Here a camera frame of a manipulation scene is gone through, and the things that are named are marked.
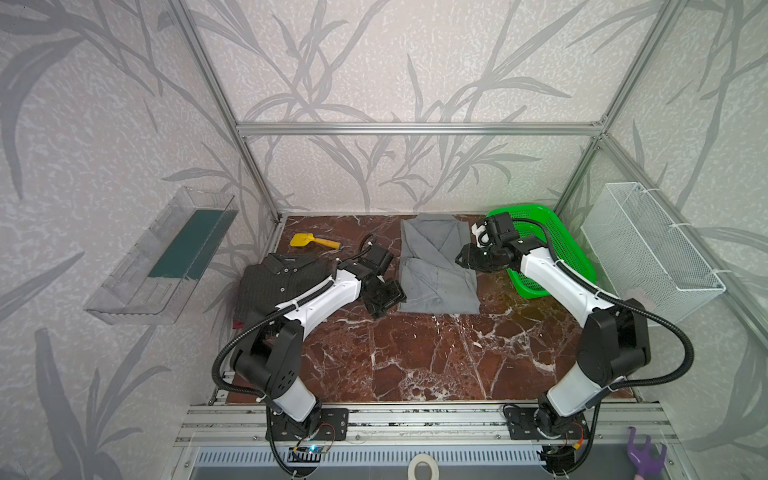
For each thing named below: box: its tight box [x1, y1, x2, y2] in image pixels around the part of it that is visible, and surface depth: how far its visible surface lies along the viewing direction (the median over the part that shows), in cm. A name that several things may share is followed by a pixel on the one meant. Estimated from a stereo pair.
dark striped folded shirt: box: [233, 252, 333, 329], surface depth 98 cm
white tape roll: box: [408, 453, 440, 480], surface depth 69 cm
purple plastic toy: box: [626, 426, 667, 479], surface depth 70 cm
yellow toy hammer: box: [290, 233, 342, 250], surface depth 113 cm
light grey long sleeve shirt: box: [399, 214, 481, 315], surface depth 98 cm
